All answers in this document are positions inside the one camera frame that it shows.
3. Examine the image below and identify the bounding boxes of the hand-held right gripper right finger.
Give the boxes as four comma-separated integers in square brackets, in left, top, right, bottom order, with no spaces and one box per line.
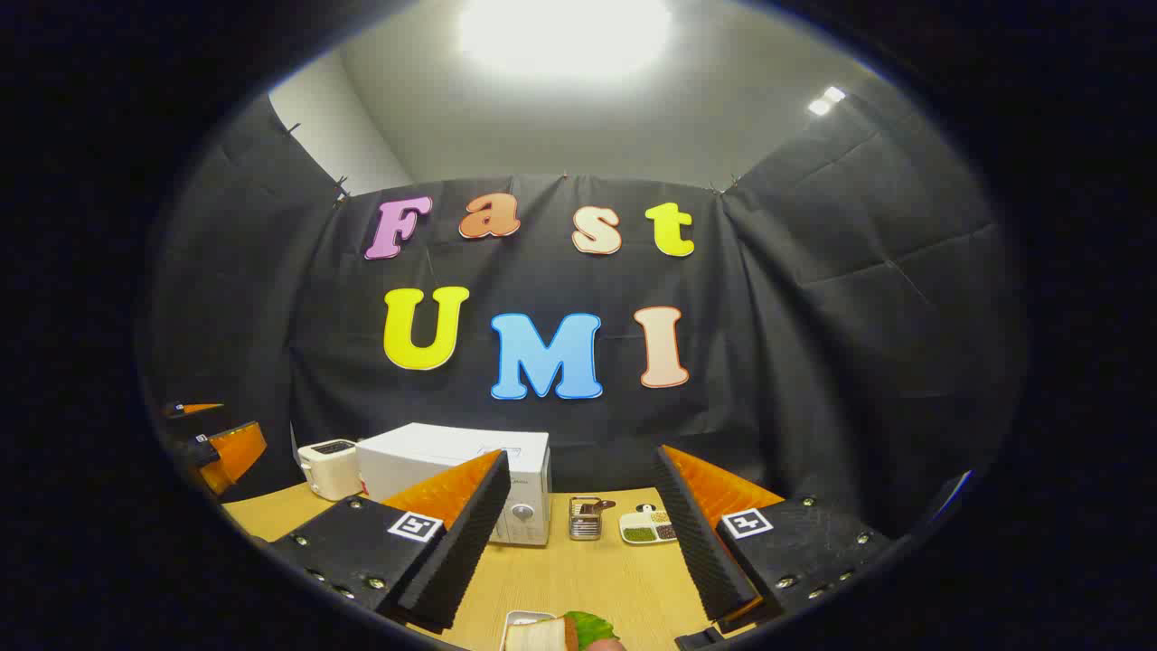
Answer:
[653,443,896,634]

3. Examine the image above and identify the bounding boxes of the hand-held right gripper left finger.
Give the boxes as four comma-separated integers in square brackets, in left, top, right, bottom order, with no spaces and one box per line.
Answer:
[268,449,513,634]

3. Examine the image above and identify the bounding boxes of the white microwave oven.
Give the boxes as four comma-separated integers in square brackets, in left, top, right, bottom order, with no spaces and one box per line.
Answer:
[355,422,552,547]

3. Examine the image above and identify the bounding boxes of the lettuce sandwich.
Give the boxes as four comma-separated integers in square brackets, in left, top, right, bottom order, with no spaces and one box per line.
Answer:
[504,611,621,651]

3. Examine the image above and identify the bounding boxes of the white divided dish of beans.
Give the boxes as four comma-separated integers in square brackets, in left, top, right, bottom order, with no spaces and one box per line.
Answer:
[618,503,679,545]

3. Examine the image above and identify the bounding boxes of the white toaster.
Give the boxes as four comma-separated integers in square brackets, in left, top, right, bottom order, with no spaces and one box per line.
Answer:
[296,439,362,502]

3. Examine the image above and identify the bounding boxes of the white plate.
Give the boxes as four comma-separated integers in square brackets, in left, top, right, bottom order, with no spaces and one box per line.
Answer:
[500,610,560,651]

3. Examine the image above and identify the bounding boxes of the large ceiling light panel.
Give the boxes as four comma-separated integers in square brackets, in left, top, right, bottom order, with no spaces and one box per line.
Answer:
[459,0,675,80]

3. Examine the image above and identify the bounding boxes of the metal wire utensil holder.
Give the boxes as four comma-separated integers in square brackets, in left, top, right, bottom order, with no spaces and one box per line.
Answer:
[568,495,605,542]

